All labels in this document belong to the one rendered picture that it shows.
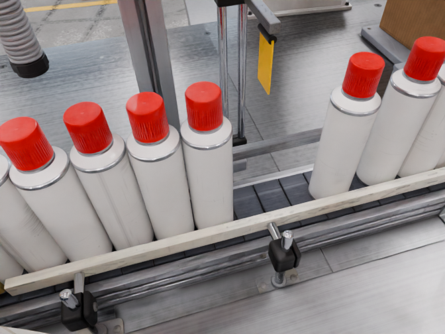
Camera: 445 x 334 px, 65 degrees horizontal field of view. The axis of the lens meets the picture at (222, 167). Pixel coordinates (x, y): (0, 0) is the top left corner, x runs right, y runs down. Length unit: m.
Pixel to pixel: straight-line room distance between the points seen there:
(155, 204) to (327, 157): 0.20
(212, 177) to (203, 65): 0.51
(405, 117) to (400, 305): 0.21
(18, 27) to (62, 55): 0.59
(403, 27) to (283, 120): 0.38
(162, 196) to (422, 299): 0.30
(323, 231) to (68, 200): 0.31
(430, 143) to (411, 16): 0.46
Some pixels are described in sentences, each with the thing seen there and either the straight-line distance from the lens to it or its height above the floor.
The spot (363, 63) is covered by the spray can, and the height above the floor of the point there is 1.08.
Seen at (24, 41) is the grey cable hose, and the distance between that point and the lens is 0.39.
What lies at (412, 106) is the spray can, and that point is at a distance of 0.44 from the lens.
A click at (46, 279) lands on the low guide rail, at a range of 0.44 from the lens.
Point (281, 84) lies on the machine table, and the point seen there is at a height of 0.83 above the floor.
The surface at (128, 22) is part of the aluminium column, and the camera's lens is 0.42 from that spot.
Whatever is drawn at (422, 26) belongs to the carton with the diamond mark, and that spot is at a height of 0.91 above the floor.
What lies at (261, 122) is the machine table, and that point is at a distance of 0.68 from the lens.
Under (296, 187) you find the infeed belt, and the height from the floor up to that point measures 0.88.
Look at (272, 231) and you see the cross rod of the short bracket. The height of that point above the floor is 0.91.
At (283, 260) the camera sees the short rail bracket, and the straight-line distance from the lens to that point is 0.40.
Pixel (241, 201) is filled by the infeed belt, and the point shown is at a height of 0.88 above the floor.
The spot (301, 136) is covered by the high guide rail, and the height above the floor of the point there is 0.96.
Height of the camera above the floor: 1.27
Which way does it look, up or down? 48 degrees down
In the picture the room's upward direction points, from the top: 2 degrees counter-clockwise
